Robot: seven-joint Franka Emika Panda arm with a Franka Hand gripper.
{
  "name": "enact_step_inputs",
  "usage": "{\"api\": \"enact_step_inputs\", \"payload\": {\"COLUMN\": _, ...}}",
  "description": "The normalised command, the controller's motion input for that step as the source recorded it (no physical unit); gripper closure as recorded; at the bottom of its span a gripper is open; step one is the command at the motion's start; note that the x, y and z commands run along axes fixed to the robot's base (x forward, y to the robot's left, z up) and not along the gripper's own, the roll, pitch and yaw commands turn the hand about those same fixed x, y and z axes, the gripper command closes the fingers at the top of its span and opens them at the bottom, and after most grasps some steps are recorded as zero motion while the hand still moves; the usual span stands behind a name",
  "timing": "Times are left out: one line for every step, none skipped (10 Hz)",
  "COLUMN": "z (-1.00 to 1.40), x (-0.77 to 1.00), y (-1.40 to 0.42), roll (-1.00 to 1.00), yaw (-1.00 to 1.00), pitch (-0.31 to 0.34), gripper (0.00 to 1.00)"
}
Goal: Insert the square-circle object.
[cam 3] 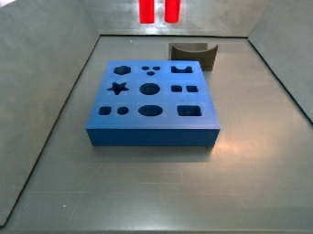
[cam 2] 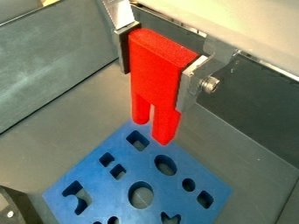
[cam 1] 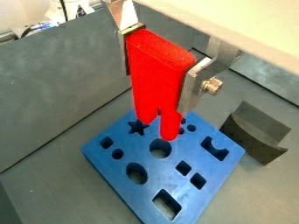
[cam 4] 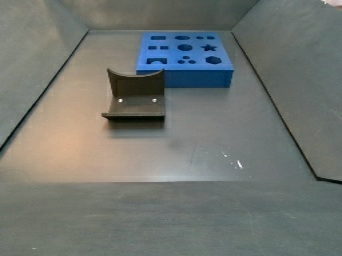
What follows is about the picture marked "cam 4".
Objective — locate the black curved holder stand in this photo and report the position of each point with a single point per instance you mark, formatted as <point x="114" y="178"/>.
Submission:
<point x="138" y="96"/>

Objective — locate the blue shape sorter block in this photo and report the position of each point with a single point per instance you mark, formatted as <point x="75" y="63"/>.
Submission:
<point x="191" y="57"/>

